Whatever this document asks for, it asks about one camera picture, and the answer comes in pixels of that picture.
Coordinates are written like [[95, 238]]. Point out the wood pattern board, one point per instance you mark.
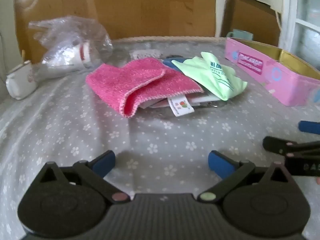
[[121, 18]]

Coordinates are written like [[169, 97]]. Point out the teal plastic cup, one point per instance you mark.
[[236, 33]]

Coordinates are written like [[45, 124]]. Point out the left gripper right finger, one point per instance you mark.
[[232, 173]]

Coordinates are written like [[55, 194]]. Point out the white enamel mug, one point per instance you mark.
[[20, 82]]

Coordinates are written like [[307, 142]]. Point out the brown chair back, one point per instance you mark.
[[251, 16]]

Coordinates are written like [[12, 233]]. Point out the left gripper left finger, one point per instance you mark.
[[92, 174]]

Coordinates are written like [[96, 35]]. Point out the clear plastic bag with cups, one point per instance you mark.
[[73, 44]]

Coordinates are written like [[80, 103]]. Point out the light green cloth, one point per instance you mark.
[[217, 78]]

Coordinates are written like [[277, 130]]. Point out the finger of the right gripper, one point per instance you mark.
[[309, 126]]

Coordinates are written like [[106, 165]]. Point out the pink tin box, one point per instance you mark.
[[288, 78]]

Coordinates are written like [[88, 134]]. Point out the pink microfiber cloth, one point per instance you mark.
[[125, 88]]

